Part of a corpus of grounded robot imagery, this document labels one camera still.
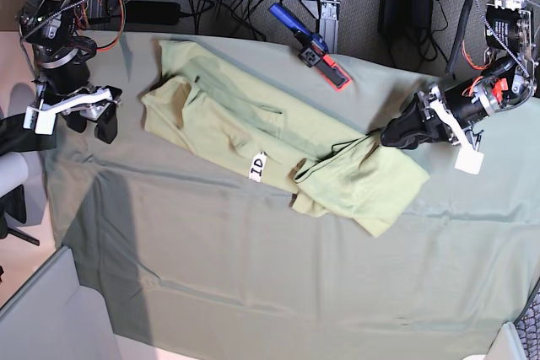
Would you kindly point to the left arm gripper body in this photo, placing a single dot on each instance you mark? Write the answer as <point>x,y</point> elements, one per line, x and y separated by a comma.
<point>468,103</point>

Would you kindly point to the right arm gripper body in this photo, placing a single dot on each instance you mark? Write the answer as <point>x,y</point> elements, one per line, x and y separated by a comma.
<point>65,88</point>

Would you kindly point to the light green T-shirt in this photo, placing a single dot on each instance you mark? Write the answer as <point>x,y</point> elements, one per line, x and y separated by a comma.
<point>231,118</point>

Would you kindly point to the robot arm at right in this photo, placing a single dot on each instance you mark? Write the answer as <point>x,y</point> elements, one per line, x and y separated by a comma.
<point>53,29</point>

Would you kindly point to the robot arm at left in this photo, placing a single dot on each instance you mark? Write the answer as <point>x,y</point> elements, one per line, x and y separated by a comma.
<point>510,55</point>

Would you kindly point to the dark cloth hanging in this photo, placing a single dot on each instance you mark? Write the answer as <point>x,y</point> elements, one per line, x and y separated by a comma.
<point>15,139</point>

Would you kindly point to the white cylinder roll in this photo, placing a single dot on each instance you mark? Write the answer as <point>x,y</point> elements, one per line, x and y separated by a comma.
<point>14,171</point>

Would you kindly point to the black power brick pair left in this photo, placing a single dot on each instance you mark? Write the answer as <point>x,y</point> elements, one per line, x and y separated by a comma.
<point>391,17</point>

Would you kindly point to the blue orange bar clamp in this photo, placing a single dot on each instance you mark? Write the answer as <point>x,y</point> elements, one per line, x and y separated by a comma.
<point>314,52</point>

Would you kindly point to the grey-green table cloth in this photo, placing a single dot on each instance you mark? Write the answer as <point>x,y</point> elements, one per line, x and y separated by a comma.
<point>201,261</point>

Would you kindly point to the grey white bin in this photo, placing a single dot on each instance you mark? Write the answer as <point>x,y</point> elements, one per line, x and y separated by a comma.
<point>52,316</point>

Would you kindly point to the patterned chair corner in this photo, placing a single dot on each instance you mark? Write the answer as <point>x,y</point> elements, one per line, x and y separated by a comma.
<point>527,325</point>

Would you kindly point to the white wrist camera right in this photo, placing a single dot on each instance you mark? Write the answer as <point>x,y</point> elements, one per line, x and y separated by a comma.
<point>41,122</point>

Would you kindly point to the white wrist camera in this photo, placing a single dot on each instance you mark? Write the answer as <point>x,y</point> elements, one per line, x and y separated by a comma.
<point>41,122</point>
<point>469,161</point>

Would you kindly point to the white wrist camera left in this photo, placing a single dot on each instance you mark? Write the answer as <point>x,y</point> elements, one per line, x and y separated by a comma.
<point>469,161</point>

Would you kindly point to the aluminium frame post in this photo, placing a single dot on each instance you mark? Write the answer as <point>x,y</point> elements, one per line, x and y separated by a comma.
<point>328,20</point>

